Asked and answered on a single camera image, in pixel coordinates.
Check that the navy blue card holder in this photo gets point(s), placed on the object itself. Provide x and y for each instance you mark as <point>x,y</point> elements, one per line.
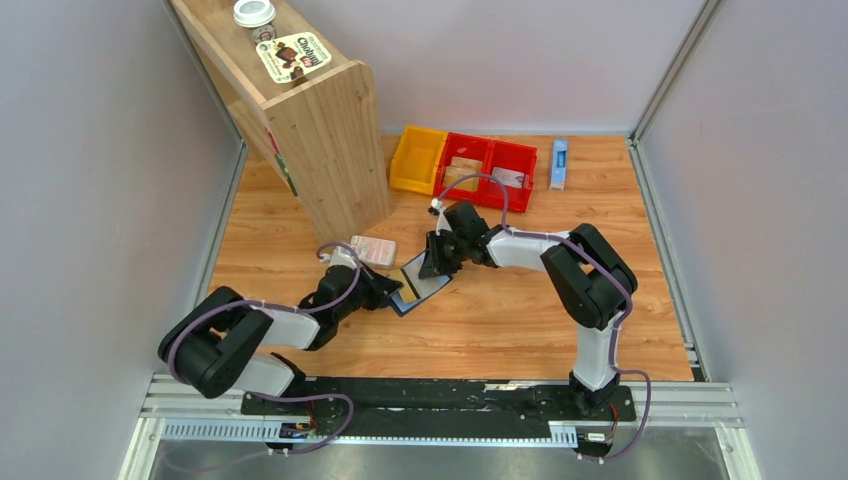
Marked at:
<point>426,288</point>

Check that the Chobani yogurt lid pack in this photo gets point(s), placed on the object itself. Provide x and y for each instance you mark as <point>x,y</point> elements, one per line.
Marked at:
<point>291,57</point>

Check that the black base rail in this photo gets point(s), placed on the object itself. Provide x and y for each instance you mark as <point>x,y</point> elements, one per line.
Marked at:
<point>443,409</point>

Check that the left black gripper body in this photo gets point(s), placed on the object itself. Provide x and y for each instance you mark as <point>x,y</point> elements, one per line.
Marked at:
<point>355,303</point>

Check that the red plastic bin right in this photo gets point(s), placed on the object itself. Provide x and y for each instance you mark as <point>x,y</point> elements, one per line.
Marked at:
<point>513,165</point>

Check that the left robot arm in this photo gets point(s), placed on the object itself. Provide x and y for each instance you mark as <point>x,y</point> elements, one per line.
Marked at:
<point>214,348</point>

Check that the silver card in bin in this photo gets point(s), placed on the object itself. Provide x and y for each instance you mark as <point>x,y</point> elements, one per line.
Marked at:
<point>511,178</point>

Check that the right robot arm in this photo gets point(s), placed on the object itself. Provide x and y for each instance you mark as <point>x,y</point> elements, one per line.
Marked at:
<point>592,281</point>

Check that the yellow plastic bin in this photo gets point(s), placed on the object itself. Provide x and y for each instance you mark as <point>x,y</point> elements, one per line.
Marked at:
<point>415,162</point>

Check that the blue white toothpaste box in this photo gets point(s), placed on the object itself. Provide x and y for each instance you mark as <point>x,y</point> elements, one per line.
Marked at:
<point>558,164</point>

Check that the red plastic bin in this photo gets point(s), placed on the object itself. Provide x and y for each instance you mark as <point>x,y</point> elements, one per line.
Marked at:
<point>513,165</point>
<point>461,155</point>

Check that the red plastic bin left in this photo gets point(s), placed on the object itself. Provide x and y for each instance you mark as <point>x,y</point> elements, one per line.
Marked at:
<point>461,155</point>

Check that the gold credit card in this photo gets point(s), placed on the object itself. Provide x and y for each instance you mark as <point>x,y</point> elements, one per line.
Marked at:
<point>406,293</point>

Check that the red patterned tissue pack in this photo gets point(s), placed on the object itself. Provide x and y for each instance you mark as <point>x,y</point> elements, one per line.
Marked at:
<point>377,253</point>

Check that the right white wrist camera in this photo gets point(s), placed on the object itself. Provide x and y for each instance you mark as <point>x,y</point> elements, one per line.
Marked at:
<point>437,210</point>

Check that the wooden shelf unit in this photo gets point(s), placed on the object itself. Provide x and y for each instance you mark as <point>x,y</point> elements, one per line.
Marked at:
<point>321,133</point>

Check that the tan cards in bin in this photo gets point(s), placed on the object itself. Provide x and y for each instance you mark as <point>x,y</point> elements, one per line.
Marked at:
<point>459,167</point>

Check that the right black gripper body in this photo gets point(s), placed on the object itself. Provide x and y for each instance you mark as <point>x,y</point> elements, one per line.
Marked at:
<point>458,253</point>

